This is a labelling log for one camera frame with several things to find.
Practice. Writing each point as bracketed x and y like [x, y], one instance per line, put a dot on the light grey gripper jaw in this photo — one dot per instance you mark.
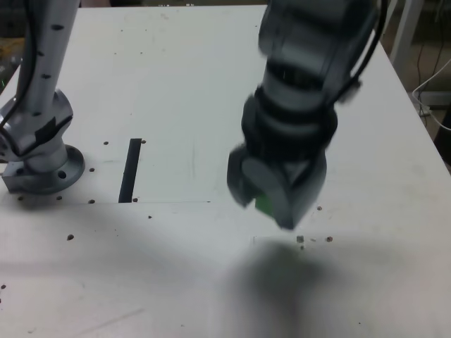
[303, 197]

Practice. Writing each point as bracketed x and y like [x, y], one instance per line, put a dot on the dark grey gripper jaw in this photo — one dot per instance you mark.
[237, 179]

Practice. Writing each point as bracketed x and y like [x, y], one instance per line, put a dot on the green cube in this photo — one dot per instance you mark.
[264, 205]

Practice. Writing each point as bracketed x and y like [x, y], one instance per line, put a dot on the black tape strip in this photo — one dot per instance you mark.
[129, 172]

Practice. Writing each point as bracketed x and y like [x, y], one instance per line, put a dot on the white furniture leg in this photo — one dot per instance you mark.
[405, 31]

